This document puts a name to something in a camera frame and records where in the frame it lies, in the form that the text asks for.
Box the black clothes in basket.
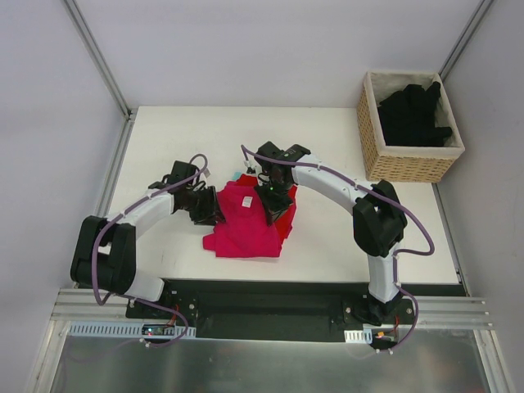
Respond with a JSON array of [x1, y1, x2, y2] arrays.
[[377, 82, 453, 147]]

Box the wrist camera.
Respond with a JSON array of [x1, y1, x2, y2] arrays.
[[167, 160, 199, 184], [255, 141, 283, 166]]

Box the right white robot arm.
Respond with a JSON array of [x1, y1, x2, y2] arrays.
[[255, 142, 407, 326]]

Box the aluminium frame post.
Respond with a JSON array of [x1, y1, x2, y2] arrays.
[[61, 0, 132, 119], [439, 0, 497, 81]]

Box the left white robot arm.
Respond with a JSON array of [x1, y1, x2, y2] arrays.
[[70, 180, 225, 318]]

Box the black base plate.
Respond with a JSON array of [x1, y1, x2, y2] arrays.
[[125, 279, 414, 342]]

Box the wicker basket with liner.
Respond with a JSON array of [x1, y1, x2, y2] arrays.
[[357, 70, 465, 183]]

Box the right aluminium frame post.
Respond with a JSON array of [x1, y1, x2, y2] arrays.
[[439, 0, 497, 81]]

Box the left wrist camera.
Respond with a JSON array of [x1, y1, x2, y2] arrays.
[[167, 160, 199, 184]]

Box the left aluminium frame post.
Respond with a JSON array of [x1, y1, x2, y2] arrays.
[[61, 0, 132, 119]]

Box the slotted cable duct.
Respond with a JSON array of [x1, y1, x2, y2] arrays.
[[69, 322, 197, 340], [344, 329, 398, 345]]

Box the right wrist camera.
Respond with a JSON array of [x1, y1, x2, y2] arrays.
[[255, 141, 283, 166]]

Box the aluminium front rail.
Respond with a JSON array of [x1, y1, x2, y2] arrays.
[[51, 288, 495, 330]]

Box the red t shirt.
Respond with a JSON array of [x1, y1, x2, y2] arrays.
[[234, 174, 297, 243]]

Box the right slotted cable duct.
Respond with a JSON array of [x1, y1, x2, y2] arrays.
[[344, 329, 398, 345]]

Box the left slotted cable duct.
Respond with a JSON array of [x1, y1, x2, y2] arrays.
[[69, 322, 197, 340]]

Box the magenta t shirt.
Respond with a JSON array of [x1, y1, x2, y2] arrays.
[[202, 182, 282, 258]]

